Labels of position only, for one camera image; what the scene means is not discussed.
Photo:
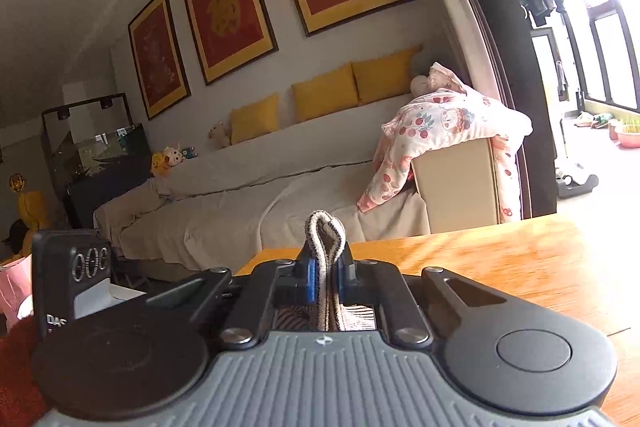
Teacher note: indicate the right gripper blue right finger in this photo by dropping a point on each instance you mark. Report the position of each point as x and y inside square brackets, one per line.
[380, 286]

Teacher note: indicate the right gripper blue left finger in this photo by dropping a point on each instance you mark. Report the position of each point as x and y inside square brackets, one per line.
[256, 299]

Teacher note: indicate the brown striped sweater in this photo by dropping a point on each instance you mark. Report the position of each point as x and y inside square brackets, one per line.
[325, 237]

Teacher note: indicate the beige covered sofa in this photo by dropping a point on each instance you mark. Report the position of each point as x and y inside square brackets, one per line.
[226, 206]

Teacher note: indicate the glass fish tank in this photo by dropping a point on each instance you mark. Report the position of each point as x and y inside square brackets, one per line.
[95, 139]

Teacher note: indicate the yellow plush toy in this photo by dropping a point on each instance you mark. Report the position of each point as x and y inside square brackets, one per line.
[159, 165]

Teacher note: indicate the white pink plush toy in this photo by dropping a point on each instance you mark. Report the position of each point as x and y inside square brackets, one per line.
[174, 156]

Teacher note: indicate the left yellow cushion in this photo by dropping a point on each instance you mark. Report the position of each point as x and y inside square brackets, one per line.
[254, 120]

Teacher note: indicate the yellow cushion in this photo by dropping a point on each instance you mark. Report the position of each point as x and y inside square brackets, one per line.
[384, 77]
[254, 120]
[325, 94]

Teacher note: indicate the floral pink white blanket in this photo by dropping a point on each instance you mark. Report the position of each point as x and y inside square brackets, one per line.
[446, 112]

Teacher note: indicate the middle yellow cushion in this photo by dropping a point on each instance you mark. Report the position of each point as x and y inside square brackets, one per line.
[325, 94]

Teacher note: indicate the left framed red picture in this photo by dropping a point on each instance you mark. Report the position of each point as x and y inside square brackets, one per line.
[157, 58]

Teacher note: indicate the right yellow cushion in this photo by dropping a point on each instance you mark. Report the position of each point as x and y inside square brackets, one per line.
[384, 77]

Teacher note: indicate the black white floor cleaner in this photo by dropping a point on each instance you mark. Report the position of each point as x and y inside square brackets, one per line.
[572, 180]

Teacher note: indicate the middle framed red picture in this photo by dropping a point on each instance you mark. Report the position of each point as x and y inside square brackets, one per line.
[229, 34]

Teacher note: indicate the green slippers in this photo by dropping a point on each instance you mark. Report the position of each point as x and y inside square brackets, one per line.
[598, 121]

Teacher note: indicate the red plastic basin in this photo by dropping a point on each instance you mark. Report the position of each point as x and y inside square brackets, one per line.
[628, 135]

